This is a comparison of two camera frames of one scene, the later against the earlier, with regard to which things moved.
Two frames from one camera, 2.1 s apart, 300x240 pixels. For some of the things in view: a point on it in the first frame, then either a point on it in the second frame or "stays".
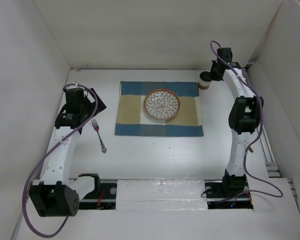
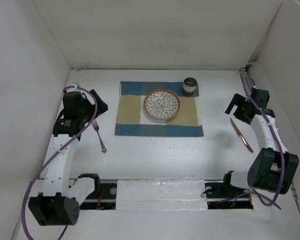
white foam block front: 174,194 stays
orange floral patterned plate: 162,104 stays
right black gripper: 215,63 to 239,100
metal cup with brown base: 205,80 to 190,84
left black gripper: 92,106 stays
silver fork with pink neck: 96,127 stays
